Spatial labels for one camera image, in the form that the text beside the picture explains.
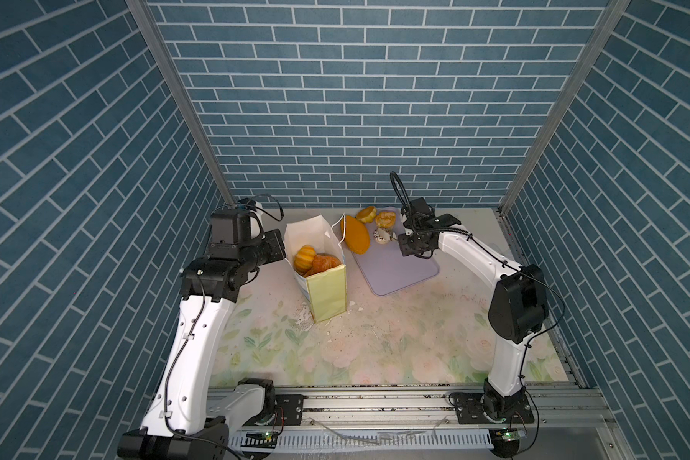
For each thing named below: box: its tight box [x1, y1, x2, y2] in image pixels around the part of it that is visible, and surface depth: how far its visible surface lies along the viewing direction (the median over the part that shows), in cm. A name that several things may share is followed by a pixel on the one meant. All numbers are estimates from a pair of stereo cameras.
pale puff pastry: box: [374, 210, 396, 230], surface depth 114 cm
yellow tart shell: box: [356, 206, 377, 224], surface depth 114 cm
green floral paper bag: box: [284, 213, 347, 323], surface depth 86 cm
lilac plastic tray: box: [352, 207, 440, 297], surface depth 104 cm
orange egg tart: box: [294, 244, 318, 276], surface depth 91 cm
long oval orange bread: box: [344, 214, 370, 255], surface depth 109 cm
